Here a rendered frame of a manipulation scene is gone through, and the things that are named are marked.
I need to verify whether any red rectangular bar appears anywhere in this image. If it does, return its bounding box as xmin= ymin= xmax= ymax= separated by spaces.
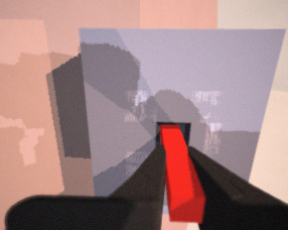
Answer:
xmin=160 ymin=125 xmax=206 ymax=223

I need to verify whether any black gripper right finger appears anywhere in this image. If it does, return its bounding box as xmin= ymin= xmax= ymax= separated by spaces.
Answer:
xmin=187 ymin=146 xmax=288 ymax=230

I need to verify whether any grey sloped panel with square hole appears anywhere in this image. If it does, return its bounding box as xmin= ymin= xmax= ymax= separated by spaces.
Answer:
xmin=78 ymin=28 xmax=286 ymax=196

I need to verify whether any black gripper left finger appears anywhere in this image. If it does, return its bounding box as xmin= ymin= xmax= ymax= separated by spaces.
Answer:
xmin=5 ymin=145 xmax=167 ymax=230

